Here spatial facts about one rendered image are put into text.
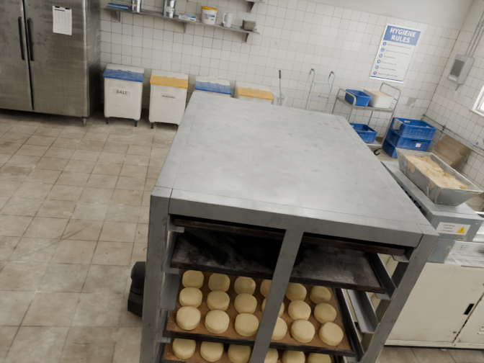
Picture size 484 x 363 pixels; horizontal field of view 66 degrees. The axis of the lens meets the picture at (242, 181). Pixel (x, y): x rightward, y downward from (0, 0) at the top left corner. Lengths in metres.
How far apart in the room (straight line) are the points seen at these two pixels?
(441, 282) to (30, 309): 2.71
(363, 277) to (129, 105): 5.23
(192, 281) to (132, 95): 4.96
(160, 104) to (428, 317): 4.35
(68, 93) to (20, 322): 3.43
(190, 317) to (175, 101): 5.01
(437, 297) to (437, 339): 0.44
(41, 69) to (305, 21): 3.86
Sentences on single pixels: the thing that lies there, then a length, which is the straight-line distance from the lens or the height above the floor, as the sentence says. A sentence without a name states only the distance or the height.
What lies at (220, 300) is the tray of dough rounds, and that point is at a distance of 0.87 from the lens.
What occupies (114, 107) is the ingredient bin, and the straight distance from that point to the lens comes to 5.82.
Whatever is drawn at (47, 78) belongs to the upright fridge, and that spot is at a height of 0.64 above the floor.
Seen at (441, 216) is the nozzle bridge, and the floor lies 1.17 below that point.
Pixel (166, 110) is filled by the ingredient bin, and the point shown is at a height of 0.32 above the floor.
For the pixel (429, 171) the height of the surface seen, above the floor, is 1.29.
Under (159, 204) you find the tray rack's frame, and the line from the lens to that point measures 0.60.
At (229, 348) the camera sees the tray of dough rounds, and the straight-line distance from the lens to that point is 0.91.
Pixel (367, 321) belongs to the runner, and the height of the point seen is 1.58.
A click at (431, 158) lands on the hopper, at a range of 2.96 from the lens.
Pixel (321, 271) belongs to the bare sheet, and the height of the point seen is 1.67.
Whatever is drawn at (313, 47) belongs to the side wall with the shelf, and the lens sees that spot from 6.50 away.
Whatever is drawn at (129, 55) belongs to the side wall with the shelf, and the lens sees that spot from 6.26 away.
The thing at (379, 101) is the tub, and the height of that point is 0.90.
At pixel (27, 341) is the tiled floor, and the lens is 2.82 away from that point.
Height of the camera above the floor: 2.13
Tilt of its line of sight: 27 degrees down
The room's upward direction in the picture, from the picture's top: 11 degrees clockwise
